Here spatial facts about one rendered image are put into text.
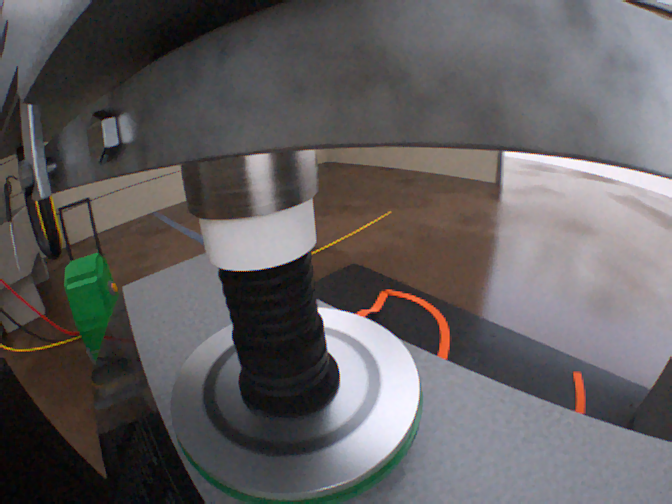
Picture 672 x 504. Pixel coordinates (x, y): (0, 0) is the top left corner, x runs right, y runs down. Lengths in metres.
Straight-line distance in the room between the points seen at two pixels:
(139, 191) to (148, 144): 4.88
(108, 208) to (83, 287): 3.32
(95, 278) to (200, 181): 1.57
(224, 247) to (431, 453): 0.23
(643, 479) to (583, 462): 0.08
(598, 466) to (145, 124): 0.41
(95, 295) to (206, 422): 1.49
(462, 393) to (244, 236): 0.26
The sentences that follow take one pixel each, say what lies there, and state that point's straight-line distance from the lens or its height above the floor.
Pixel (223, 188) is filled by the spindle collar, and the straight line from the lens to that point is 0.15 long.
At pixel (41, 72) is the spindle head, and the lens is 0.17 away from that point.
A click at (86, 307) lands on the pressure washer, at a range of 1.75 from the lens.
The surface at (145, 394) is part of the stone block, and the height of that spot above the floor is 0.79.
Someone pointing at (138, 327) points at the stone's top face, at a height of 0.80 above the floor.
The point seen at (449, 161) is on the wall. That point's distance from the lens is 5.35.
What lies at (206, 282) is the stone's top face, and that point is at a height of 0.80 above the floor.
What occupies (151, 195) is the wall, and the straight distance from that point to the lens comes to 5.09.
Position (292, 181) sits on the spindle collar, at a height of 1.02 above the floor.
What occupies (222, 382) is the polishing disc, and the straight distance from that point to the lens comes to 0.28.
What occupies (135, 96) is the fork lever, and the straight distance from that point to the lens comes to 0.16.
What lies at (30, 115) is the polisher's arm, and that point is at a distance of 0.31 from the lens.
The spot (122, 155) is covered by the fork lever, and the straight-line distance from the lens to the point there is 0.18.
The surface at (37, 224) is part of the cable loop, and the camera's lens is 0.88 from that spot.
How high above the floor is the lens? 1.06
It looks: 25 degrees down
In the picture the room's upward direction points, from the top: 4 degrees counter-clockwise
